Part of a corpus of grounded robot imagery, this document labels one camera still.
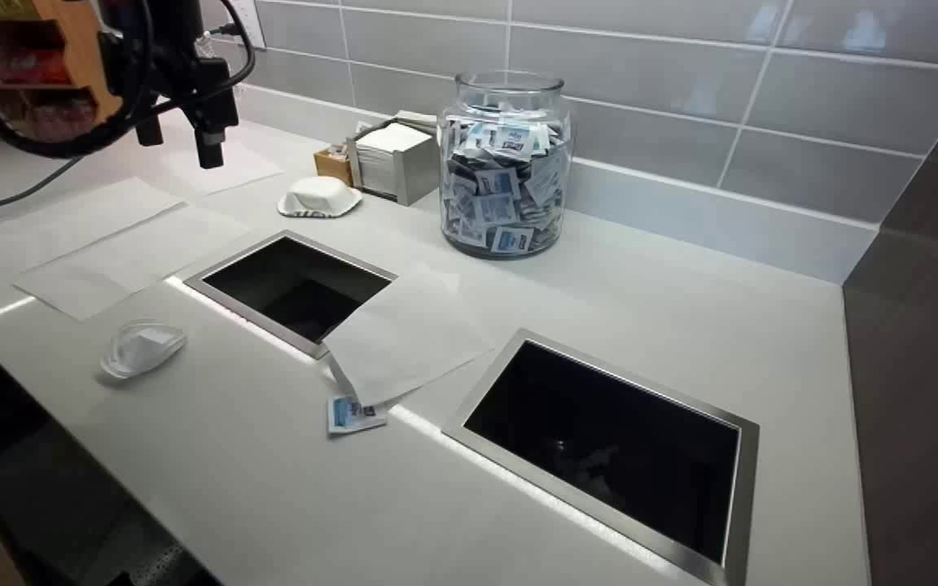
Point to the wooden packet box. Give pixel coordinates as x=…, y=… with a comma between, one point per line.
x=331, y=164

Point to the glass jar of packets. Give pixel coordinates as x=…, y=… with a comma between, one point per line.
x=503, y=174

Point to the blue white sugar packet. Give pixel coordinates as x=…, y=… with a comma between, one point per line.
x=354, y=413

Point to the wooden shelf with goods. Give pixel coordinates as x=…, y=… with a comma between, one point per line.
x=58, y=35

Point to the flat white paper napkin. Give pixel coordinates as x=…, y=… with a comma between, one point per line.
x=400, y=335

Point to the white cone-shaped paper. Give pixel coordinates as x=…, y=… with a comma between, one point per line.
x=320, y=196

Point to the dark brown side panel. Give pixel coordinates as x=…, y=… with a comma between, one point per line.
x=926, y=380

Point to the flat translucent paper sheet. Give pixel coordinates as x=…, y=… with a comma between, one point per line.
x=112, y=271
x=65, y=224
x=244, y=167

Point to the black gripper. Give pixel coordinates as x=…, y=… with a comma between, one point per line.
x=172, y=53

